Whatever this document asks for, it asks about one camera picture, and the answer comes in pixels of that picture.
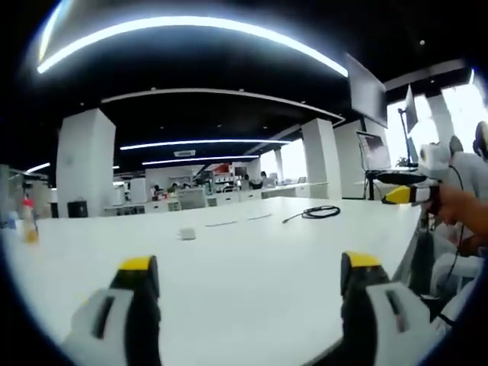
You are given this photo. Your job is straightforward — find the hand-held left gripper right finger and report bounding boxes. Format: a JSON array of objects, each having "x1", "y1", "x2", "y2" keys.
[{"x1": 339, "y1": 250, "x2": 451, "y2": 366}]

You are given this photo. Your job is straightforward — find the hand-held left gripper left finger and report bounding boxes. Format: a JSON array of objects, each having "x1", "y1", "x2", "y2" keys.
[{"x1": 62, "y1": 255, "x2": 163, "y2": 366}]

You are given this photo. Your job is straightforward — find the black Type-C cable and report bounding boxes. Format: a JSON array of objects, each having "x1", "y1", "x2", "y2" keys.
[{"x1": 281, "y1": 204, "x2": 342, "y2": 224}]

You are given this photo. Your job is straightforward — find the white desk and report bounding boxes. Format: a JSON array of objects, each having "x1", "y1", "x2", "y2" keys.
[{"x1": 0, "y1": 195, "x2": 432, "y2": 366}]

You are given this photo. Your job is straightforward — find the person's right hand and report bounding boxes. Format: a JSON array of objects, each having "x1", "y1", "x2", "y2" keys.
[{"x1": 425, "y1": 187, "x2": 482, "y2": 240}]

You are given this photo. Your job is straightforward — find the laptop screen on stand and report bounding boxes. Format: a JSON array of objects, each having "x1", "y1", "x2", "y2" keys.
[{"x1": 355, "y1": 130, "x2": 393, "y2": 172}]

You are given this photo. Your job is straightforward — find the person's light trousers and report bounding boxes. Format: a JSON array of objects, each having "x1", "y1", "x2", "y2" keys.
[{"x1": 429, "y1": 224, "x2": 488, "y2": 306}]

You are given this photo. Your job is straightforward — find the large black monitor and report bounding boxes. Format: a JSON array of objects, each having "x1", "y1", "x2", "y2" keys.
[{"x1": 345, "y1": 52, "x2": 390, "y2": 130}]

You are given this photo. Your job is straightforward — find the black waste bin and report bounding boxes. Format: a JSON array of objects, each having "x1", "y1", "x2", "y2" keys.
[{"x1": 66, "y1": 199, "x2": 90, "y2": 220}]

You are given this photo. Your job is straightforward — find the grey mesh office chair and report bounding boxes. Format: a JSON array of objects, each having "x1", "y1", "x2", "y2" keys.
[{"x1": 176, "y1": 188, "x2": 209, "y2": 211}]

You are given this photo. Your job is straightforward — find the orange drink bottle red cap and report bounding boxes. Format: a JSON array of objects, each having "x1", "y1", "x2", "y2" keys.
[{"x1": 20, "y1": 197, "x2": 40, "y2": 246}]

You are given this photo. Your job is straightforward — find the ceiling light strip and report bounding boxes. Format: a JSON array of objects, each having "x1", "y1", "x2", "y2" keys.
[
  {"x1": 119, "y1": 138, "x2": 291, "y2": 151},
  {"x1": 141, "y1": 154, "x2": 260, "y2": 166}
]

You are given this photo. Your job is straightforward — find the long curved ceiling light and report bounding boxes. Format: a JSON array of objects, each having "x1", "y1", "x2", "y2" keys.
[{"x1": 37, "y1": 15, "x2": 350, "y2": 79}]

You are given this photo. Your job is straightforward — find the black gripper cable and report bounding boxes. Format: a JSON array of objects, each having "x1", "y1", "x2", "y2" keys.
[{"x1": 438, "y1": 162, "x2": 465, "y2": 297}]

